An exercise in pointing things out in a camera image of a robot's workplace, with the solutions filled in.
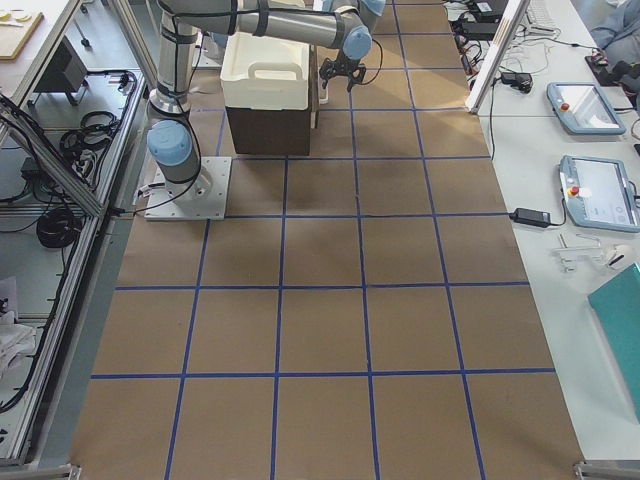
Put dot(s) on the brown wooden drawer cabinet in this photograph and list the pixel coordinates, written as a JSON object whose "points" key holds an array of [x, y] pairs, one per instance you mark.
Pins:
{"points": [[271, 133]]}

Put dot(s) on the white drawer handle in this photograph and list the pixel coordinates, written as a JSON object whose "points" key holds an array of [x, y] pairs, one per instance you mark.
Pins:
{"points": [[323, 93]]}

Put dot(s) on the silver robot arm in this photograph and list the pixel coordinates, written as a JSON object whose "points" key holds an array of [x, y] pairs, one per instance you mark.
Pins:
{"points": [[344, 26]]}

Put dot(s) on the white plastic tray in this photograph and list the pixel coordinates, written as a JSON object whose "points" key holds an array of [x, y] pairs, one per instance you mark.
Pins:
{"points": [[264, 73]]}

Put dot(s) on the black power adapter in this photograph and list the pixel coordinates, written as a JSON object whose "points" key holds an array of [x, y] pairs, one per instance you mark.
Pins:
{"points": [[525, 216]]}

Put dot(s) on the near blue teach pendant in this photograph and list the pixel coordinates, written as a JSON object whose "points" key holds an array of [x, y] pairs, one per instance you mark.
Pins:
{"points": [[597, 194]]}

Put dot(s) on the blue teach pendant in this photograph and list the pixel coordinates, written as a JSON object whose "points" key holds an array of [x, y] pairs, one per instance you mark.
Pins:
{"points": [[597, 194], [583, 109]]}

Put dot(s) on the far blue teach pendant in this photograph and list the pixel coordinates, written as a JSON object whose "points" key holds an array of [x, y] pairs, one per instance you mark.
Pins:
{"points": [[583, 109]]}

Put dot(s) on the teal box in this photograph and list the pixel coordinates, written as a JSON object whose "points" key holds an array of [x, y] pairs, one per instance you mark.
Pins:
{"points": [[616, 304]]}

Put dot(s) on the white crumpled cloth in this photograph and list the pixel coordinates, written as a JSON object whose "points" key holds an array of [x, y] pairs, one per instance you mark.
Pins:
{"points": [[17, 340]]}

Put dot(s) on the wooden board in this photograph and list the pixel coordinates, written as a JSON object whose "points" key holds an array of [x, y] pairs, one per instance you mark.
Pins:
{"points": [[17, 28]]}

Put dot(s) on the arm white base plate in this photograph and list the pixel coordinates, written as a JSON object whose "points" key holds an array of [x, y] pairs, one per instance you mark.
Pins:
{"points": [[205, 199]]}

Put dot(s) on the white aluminium frame post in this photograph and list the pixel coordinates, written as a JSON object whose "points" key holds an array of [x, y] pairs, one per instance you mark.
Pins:
{"points": [[505, 33]]}

